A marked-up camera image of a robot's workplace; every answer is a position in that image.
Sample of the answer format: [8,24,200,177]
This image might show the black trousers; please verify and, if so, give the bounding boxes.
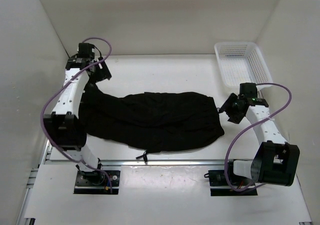
[78,85,225,154]

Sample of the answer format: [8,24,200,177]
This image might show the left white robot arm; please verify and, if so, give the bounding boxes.
[40,40,112,185]

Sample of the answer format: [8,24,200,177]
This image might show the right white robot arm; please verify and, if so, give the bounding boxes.
[218,82,300,192]

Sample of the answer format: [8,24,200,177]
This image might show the white plastic mesh basket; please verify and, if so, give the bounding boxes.
[214,41,273,90]

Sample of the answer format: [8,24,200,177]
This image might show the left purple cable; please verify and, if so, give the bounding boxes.
[41,36,113,172]

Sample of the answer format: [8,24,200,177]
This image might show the aluminium front rail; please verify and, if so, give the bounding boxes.
[100,159,225,166]

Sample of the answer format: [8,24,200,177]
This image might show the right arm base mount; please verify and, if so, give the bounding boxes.
[203,169,258,197]

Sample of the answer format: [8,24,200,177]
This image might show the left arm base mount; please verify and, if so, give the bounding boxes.
[73,165,121,195]

